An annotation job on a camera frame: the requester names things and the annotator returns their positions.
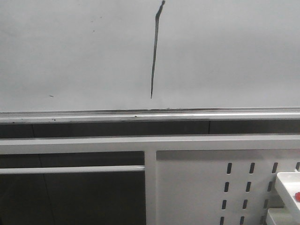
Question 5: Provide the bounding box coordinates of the large whiteboard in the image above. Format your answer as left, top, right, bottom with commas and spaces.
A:
0, 0, 300, 112

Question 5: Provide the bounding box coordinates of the white metal pegboard rack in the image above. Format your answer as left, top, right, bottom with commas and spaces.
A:
0, 135, 300, 225

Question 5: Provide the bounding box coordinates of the white plastic bin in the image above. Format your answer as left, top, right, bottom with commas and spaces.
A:
266, 208, 297, 225
275, 172, 300, 224

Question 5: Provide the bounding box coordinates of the lower white plastic bin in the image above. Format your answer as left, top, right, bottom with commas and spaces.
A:
266, 208, 297, 225

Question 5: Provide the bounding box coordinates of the small red object in bin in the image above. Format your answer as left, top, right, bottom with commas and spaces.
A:
294, 192, 300, 202

